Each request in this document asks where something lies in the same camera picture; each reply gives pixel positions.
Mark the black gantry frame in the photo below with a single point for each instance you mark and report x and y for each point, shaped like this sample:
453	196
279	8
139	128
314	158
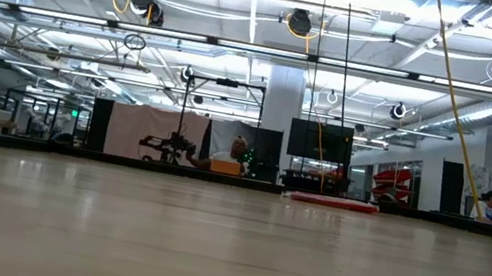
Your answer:
228	82

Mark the beige curtain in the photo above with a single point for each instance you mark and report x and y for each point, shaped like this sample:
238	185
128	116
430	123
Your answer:
136	129

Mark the long ceiling light strip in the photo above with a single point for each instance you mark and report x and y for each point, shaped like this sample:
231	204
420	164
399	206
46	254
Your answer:
261	49

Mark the white patterned cloth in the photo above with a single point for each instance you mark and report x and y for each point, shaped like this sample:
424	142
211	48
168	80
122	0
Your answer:
484	182

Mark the black monitor screen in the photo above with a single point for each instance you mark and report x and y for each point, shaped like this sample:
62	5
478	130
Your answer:
311	139

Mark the red white striped panel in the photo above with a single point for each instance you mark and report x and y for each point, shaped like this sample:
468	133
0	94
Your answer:
394	177

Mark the red popcorn bag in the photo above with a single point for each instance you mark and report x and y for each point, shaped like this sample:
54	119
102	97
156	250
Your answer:
331	202

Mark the white pillar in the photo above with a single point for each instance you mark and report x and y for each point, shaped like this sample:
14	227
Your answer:
283	99

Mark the black partition panel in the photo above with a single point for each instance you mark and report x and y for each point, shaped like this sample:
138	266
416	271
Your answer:
99	127

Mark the orange box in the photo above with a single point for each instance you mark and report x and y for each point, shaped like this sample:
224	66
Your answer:
225	167

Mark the grey curtain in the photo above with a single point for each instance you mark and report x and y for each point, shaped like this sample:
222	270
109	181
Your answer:
227	129

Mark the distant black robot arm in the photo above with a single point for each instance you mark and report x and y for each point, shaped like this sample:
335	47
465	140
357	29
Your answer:
171	144

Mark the black door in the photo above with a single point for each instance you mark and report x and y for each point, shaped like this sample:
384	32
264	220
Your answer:
450	187

